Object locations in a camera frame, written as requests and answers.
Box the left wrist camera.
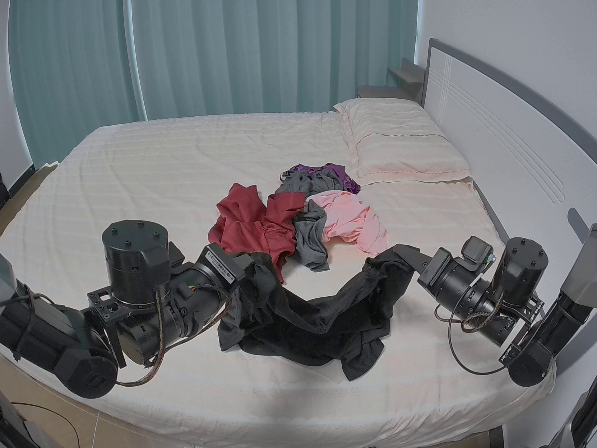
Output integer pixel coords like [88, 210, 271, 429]
[165, 241, 194, 274]

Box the dark red shirt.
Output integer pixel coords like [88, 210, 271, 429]
[209, 182, 307, 284]

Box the purple garment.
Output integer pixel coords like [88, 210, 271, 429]
[280, 163, 362, 195]

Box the cream pillow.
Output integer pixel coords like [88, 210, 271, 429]
[333, 98, 474, 185]

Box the black cable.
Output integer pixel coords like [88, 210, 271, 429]
[447, 306, 509, 376]
[114, 287, 165, 387]
[9, 402, 81, 443]

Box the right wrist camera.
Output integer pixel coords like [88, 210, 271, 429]
[459, 236, 495, 269]

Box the grey bedside table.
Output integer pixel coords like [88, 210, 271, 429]
[358, 59, 427, 106]

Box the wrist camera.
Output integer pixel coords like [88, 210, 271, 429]
[459, 236, 495, 269]
[165, 241, 194, 274]

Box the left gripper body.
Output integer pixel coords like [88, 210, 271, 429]
[159, 243, 246, 345]

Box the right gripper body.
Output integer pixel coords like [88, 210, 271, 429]
[417, 248, 503, 331]

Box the black T-shirt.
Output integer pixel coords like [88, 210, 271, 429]
[217, 245, 420, 382]

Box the bed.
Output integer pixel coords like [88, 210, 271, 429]
[0, 39, 597, 448]

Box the grey garment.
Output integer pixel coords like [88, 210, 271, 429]
[274, 168, 347, 273]

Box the pink garment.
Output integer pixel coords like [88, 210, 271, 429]
[305, 190, 389, 257]

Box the blue-green curtain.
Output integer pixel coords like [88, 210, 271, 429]
[9, 0, 145, 167]
[126, 0, 418, 121]

